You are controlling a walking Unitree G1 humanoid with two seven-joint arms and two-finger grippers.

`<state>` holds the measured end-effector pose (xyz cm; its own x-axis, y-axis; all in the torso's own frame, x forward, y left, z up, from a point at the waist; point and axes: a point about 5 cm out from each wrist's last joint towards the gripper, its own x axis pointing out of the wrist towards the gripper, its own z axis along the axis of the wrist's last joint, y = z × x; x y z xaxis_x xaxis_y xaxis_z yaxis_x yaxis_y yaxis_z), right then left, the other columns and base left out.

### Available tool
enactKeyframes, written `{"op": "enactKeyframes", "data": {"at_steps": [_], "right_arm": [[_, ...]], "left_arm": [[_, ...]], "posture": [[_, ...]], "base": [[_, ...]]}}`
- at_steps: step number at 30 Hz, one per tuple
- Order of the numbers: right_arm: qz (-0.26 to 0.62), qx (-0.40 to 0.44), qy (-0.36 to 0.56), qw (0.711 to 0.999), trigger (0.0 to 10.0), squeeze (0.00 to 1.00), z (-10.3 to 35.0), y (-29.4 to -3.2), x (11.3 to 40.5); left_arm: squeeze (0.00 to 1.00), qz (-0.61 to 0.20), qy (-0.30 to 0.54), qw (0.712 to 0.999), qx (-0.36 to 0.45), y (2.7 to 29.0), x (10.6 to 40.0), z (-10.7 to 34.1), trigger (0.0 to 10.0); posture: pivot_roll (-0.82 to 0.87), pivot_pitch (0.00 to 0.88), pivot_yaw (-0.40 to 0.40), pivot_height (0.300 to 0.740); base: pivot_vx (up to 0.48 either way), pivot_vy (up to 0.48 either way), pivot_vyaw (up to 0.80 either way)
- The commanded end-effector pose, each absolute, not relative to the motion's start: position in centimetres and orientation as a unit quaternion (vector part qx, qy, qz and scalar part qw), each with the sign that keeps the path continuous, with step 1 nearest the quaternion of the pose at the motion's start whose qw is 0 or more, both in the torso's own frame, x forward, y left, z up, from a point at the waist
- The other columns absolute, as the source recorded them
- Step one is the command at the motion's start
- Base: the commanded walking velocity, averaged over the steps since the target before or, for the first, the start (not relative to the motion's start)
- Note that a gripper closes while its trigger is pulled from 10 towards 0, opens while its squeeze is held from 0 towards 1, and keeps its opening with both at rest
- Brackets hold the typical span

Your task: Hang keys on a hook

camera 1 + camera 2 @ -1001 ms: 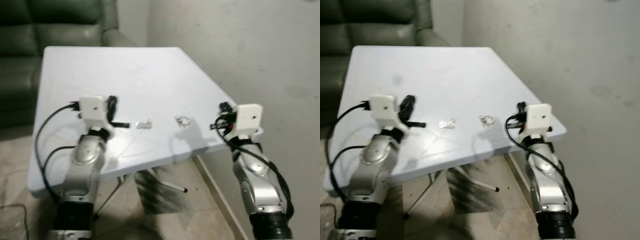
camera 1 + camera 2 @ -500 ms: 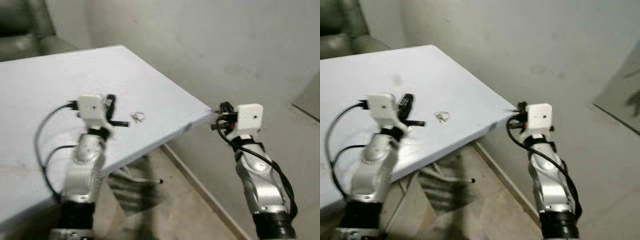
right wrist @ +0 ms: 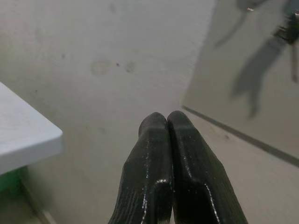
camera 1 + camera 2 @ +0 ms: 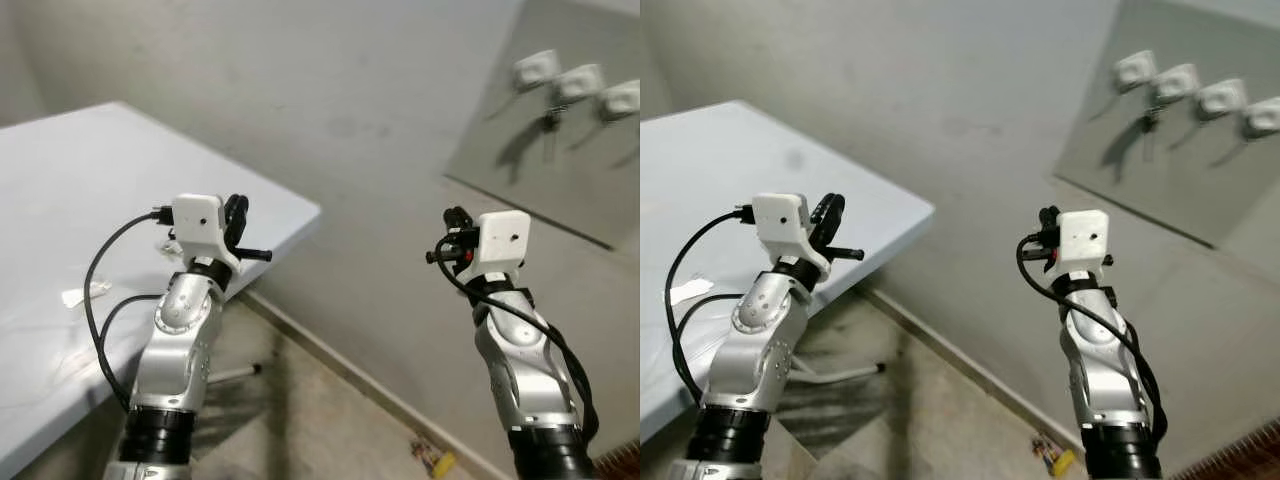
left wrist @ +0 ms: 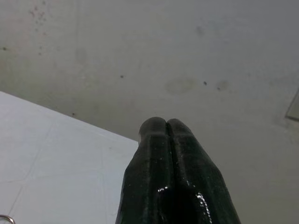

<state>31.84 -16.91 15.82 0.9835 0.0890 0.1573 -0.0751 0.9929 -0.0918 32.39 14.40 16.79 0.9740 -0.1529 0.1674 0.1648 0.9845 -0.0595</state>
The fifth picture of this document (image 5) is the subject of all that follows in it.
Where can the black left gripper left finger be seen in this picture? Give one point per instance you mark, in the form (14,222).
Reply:
(149,163)

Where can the white table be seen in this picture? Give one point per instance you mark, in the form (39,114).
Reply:
(58,163)

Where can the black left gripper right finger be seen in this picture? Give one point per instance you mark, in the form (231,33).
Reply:
(198,177)

